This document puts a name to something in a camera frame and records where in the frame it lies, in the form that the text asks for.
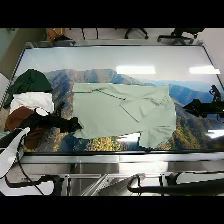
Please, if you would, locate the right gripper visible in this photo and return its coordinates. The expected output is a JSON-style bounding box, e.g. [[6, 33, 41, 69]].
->
[[191, 99, 215, 119]]

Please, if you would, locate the black office chair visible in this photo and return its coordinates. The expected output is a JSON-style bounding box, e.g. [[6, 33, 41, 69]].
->
[[156, 27, 205, 45], [124, 27, 150, 41]]

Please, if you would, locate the light green shirt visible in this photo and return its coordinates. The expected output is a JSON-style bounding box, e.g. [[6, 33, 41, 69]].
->
[[71, 82, 177, 150]]

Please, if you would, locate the white garment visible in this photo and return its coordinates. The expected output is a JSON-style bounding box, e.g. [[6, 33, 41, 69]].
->
[[8, 91, 55, 117]]

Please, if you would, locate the dark green garment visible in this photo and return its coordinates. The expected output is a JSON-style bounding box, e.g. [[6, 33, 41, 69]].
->
[[2, 68, 54, 110]]

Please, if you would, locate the brown garment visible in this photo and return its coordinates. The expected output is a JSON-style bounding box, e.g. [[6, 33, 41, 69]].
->
[[3, 105, 48, 150]]

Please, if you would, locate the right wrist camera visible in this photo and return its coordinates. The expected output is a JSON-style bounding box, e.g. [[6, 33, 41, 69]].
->
[[208, 84, 223, 103]]

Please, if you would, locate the silver frame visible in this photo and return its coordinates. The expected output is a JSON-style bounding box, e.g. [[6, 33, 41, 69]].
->
[[19, 151, 224, 197]]

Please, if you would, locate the black cable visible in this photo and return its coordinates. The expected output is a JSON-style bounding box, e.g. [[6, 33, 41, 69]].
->
[[17, 143, 46, 197]]

